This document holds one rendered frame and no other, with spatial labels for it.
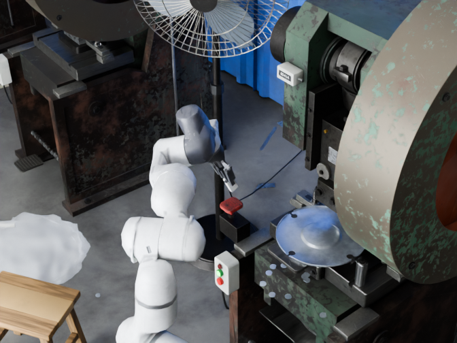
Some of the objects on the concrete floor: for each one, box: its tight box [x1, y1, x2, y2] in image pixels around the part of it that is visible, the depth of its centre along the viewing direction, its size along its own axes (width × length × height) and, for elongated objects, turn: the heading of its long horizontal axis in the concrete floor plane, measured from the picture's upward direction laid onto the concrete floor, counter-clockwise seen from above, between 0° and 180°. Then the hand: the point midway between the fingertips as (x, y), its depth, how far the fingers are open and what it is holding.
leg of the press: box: [229, 227, 293, 343], centre depth 306 cm, size 92×12×90 cm, turn 130°
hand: (230, 182), depth 268 cm, fingers closed
